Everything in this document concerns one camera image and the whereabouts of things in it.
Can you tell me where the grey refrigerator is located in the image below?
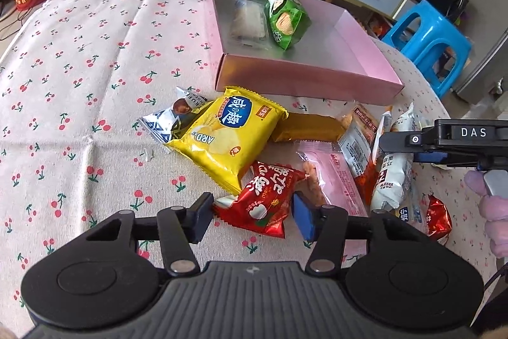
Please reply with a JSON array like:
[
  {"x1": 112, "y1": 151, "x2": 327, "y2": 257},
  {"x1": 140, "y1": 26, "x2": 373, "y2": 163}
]
[{"x1": 452, "y1": 0, "x2": 508, "y2": 105}]

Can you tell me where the cherry print tablecloth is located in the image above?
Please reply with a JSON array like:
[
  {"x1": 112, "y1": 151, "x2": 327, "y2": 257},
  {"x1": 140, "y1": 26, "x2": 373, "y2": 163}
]
[{"x1": 0, "y1": 0, "x2": 493, "y2": 324}]

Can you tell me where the white packet blue text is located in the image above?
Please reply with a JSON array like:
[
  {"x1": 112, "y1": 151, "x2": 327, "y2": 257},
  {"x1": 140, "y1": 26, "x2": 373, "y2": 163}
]
[{"x1": 393, "y1": 200, "x2": 429, "y2": 226}]

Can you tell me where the white bread packet blue label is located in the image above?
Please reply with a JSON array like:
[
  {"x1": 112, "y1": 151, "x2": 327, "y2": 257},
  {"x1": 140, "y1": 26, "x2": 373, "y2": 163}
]
[{"x1": 230, "y1": 0, "x2": 267, "y2": 46}]

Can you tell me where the yellow chips packet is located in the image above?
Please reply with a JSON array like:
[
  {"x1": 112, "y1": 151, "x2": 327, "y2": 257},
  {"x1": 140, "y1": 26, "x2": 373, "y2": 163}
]
[{"x1": 164, "y1": 85, "x2": 290, "y2": 197}]

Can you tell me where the pink snack packet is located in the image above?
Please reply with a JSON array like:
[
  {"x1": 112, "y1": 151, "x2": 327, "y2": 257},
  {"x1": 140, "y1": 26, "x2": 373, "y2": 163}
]
[{"x1": 296, "y1": 140, "x2": 370, "y2": 218}]

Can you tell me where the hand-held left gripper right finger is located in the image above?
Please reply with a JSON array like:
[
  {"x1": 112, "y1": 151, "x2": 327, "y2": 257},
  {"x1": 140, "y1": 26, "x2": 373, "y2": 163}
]
[{"x1": 291, "y1": 191, "x2": 429, "y2": 277}]

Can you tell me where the gold snack packet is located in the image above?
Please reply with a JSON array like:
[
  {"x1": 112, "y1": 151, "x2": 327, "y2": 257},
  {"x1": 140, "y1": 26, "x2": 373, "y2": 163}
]
[{"x1": 272, "y1": 112, "x2": 347, "y2": 144}]

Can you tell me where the cream white snack packet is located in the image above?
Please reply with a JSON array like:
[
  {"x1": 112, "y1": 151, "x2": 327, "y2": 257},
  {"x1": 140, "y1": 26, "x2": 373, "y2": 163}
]
[{"x1": 369, "y1": 103, "x2": 427, "y2": 210}]

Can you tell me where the brown label cracker packet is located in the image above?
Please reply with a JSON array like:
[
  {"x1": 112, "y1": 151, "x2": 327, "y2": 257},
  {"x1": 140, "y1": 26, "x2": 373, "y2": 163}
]
[{"x1": 337, "y1": 104, "x2": 382, "y2": 137}]

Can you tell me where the green snack packet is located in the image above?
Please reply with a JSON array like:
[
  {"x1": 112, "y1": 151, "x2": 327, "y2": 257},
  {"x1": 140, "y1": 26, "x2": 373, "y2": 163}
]
[{"x1": 264, "y1": 0, "x2": 312, "y2": 51}]

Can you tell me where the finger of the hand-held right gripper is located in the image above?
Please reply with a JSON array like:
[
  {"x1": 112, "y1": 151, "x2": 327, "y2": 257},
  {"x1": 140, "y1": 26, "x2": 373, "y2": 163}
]
[
  {"x1": 412, "y1": 151, "x2": 454, "y2": 167},
  {"x1": 378, "y1": 128, "x2": 424, "y2": 154}
]

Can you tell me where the orange packet white label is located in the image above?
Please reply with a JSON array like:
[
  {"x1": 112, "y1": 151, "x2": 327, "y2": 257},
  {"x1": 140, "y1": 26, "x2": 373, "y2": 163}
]
[{"x1": 337, "y1": 126, "x2": 382, "y2": 205}]

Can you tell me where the pink cardboard box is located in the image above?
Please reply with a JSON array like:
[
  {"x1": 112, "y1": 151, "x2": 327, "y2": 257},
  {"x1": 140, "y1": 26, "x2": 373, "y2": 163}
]
[{"x1": 206, "y1": 0, "x2": 404, "y2": 106}]

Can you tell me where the blue plastic stool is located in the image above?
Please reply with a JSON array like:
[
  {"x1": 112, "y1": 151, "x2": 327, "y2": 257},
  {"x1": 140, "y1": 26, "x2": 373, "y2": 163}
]
[{"x1": 381, "y1": 0, "x2": 475, "y2": 99}]

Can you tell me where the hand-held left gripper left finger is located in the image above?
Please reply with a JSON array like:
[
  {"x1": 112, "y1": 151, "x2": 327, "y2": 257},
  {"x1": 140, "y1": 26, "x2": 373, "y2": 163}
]
[{"x1": 81, "y1": 191, "x2": 216, "y2": 277}]

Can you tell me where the blue white chocolate packet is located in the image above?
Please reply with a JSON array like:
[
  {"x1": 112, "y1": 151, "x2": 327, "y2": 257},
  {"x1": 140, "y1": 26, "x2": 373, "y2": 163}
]
[{"x1": 136, "y1": 86, "x2": 215, "y2": 154}]

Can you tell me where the person's right hand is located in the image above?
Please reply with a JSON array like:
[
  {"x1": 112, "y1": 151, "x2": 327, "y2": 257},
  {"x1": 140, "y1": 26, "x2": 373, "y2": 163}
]
[{"x1": 464, "y1": 170, "x2": 508, "y2": 257}]

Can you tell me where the small shiny red packet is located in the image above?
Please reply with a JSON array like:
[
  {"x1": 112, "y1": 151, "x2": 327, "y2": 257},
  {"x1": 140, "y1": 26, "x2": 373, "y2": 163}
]
[{"x1": 424, "y1": 194, "x2": 453, "y2": 242}]

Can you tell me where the red snack packet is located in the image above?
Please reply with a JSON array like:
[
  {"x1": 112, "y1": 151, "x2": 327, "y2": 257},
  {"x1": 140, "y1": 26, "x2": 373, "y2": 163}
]
[{"x1": 212, "y1": 161, "x2": 308, "y2": 240}]

